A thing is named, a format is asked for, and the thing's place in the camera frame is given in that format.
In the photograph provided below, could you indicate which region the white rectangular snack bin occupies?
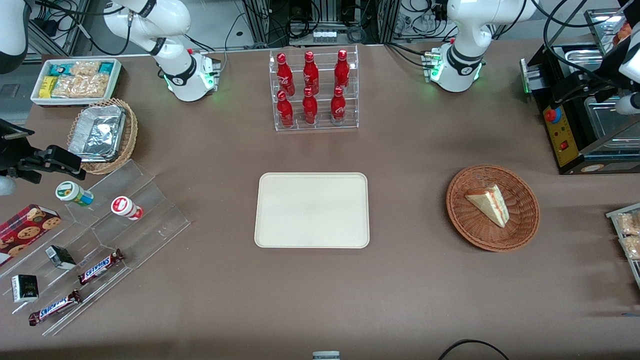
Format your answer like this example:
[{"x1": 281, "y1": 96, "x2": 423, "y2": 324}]
[{"x1": 30, "y1": 58, "x2": 122, "y2": 107}]

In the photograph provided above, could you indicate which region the clear acrylic stepped display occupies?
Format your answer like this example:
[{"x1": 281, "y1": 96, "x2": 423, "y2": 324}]
[{"x1": 0, "y1": 159, "x2": 192, "y2": 337}]

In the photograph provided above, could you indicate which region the small black carton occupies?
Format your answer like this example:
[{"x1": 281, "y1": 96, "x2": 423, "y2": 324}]
[
  {"x1": 11, "y1": 274, "x2": 40, "y2": 304},
  {"x1": 45, "y1": 244, "x2": 77, "y2": 271}
]

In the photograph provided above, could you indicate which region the red lidded yogurt cup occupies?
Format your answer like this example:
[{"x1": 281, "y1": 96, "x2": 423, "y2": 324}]
[{"x1": 110, "y1": 196, "x2": 144, "y2": 221}]

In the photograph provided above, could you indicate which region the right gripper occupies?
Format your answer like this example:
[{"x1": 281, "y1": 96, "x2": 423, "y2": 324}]
[{"x1": 0, "y1": 119, "x2": 87, "y2": 182}]

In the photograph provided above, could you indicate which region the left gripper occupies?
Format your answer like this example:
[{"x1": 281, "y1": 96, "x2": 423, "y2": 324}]
[{"x1": 550, "y1": 47, "x2": 640, "y2": 104}]

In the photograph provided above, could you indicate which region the cream rectangular plastic tray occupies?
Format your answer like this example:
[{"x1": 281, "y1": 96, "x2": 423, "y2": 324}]
[{"x1": 254, "y1": 172, "x2": 370, "y2": 249}]

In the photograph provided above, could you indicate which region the brown Snickers bar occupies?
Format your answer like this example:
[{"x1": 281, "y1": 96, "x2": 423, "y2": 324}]
[
  {"x1": 28, "y1": 289, "x2": 82, "y2": 327},
  {"x1": 77, "y1": 248, "x2": 125, "y2": 286}
]

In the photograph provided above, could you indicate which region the clear bag of crackers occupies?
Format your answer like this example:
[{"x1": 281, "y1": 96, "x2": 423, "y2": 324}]
[
  {"x1": 51, "y1": 75, "x2": 84, "y2": 99},
  {"x1": 70, "y1": 61, "x2": 101, "y2": 77},
  {"x1": 80, "y1": 74, "x2": 110, "y2": 99}
]

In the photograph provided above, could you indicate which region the triangular sandwich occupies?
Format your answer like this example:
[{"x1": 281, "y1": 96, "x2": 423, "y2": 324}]
[{"x1": 465, "y1": 184, "x2": 510, "y2": 229}]

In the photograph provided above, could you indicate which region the red tartan cookie box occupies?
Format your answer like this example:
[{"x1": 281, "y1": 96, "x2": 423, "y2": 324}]
[{"x1": 0, "y1": 203, "x2": 62, "y2": 267}]

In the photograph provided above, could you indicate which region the large round brown wicker basket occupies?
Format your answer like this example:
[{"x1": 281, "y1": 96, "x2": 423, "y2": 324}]
[{"x1": 446, "y1": 164, "x2": 541, "y2": 253}]

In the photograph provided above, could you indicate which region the green lidded yogurt cup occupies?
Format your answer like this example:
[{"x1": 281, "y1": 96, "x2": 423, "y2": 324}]
[{"x1": 55, "y1": 181, "x2": 95, "y2": 208}]

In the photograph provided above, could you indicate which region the black looped cable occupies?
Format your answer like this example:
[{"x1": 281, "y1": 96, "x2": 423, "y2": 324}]
[{"x1": 438, "y1": 339, "x2": 511, "y2": 360}]

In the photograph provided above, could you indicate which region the clear acrylic bottle rack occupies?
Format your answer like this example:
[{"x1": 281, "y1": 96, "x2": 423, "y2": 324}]
[{"x1": 269, "y1": 45, "x2": 360, "y2": 132}]

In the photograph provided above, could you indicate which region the small light wicker basket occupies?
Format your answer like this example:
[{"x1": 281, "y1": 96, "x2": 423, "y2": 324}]
[{"x1": 66, "y1": 98, "x2": 139, "y2": 175}]

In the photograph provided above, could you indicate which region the red cola bottle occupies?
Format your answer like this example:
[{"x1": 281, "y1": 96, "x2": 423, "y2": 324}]
[
  {"x1": 330, "y1": 86, "x2": 347, "y2": 125},
  {"x1": 276, "y1": 90, "x2": 295, "y2": 128},
  {"x1": 334, "y1": 49, "x2": 351, "y2": 92},
  {"x1": 276, "y1": 53, "x2": 296, "y2": 97},
  {"x1": 302, "y1": 87, "x2": 319, "y2": 126},
  {"x1": 302, "y1": 51, "x2": 320, "y2": 96}
]

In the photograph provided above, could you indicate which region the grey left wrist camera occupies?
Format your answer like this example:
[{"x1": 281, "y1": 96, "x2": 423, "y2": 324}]
[{"x1": 616, "y1": 94, "x2": 640, "y2": 116}]

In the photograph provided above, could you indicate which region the clear bag of snacks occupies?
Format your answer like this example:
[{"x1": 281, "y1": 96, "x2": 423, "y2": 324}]
[
  {"x1": 615, "y1": 212, "x2": 640, "y2": 236},
  {"x1": 620, "y1": 235, "x2": 640, "y2": 261}
]

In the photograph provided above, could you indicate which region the metal snack tray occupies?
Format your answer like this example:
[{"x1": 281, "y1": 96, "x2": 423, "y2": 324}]
[{"x1": 605, "y1": 202, "x2": 640, "y2": 291}]

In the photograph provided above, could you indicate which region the aluminium foil tray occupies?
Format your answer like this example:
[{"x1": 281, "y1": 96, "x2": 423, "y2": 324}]
[{"x1": 68, "y1": 105, "x2": 127, "y2": 162}]

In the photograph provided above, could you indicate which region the black sealing machine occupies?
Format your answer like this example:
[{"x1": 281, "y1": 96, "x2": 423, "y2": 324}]
[{"x1": 520, "y1": 42, "x2": 640, "y2": 176}]

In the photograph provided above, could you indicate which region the steel pan with food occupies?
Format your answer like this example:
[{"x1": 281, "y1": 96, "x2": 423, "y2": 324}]
[{"x1": 584, "y1": 7, "x2": 633, "y2": 56}]

